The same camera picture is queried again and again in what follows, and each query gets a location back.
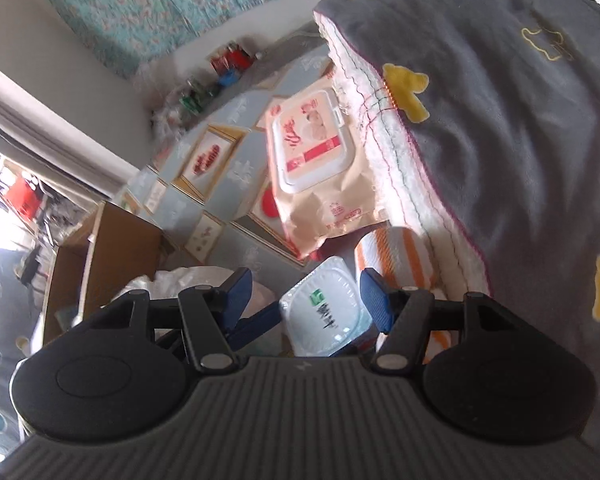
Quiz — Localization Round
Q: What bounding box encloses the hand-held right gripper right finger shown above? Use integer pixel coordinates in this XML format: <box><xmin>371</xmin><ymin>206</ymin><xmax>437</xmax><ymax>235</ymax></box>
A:
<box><xmin>360</xmin><ymin>269</ymin><xmax>511</xmax><ymax>372</ymax></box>

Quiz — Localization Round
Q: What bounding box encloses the pink wet wipes pack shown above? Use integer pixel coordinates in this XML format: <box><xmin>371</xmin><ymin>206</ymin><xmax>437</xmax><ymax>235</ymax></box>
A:
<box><xmin>247</xmin><ymin>72</ymin><xmax>388</xmax><ymax>261</ymax></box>

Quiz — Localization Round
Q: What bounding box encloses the red drink pack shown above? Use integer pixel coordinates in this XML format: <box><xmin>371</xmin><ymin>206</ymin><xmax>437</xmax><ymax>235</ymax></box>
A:
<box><xmin>210</xmin><ymin>42</ymin><xmax>253</xmax><ymax>73</ymax></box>

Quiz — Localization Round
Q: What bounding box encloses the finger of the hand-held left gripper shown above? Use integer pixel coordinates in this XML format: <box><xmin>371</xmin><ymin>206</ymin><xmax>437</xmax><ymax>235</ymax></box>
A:
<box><xmin>227</xmin><ymin>305</ymin><xmax>283</xmax><ymax>351</ymax></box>

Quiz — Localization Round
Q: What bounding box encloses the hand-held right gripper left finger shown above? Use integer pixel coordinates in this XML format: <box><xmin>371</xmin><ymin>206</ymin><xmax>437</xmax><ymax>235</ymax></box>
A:
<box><xmin>87</xmin><ymin>267</ymin><xmax>253</xmax><ymax>371</ymax></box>

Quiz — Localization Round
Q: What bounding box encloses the white plastic lidded container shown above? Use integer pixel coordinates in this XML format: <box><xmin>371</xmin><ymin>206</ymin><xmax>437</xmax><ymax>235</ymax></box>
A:
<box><xmin>279</xmin><ymin>256</ymin><xmax>376</xmax><ymax>358</ymax></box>

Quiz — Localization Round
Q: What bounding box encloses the teal floral wall cloth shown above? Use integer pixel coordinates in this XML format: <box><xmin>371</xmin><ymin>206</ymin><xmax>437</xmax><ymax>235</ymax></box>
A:
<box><xmin>32</xmin><ymin>0</ymin><xmax>301</xmax><ymax>81</ymax></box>

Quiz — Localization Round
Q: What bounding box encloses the white curtain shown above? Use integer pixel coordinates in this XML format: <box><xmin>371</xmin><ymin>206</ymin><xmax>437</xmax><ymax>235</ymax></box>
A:
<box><xmin>0</xmin><ymin>52</ymin><xmax>153</xmax><ymax>201</ymax></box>

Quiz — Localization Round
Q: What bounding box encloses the patterned floor mat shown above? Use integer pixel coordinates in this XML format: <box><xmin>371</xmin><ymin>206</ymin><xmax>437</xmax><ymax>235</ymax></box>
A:
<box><xmin>120</xmin><ymin>42</ymin><xmax>396</xmax><ymax>286</ymax></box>

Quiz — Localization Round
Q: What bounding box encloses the white plastic bag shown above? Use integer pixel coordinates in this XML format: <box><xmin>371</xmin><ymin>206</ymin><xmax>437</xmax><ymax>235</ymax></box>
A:
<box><xmin>30</xmin><ymin>265</ymin><xmax>281</xmax><ymax>356</ymax></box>

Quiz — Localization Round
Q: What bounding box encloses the brown cardboard box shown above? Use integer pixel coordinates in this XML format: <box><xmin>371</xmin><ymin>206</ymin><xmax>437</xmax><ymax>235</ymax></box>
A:
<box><xmin>42</xmin><ymin>201</ymin><xmax>173</xmax><ymax>346</ymax></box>

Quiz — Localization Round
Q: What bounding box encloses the grey quilt with yellow figures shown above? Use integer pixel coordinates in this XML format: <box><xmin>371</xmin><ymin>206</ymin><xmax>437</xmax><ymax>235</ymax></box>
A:
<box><xmin>312</xmin><ymin>0</ymin><xmax>600</xmax><ymax>381</ymax></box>

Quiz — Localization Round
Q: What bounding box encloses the orange striped towel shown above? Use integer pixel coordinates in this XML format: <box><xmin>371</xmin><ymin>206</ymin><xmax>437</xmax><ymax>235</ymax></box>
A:
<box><xmin>354</xmin><ymin>227</ymin><xmax>463</xmax><ymax>361</ymax></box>

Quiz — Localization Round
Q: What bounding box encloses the bag of green bottles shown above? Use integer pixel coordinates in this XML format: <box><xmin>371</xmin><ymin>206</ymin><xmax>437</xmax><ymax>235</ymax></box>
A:
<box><xmin>150</xmin><ymin>75</ymin><xmax>221</xmax><ymax>131</ymax></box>

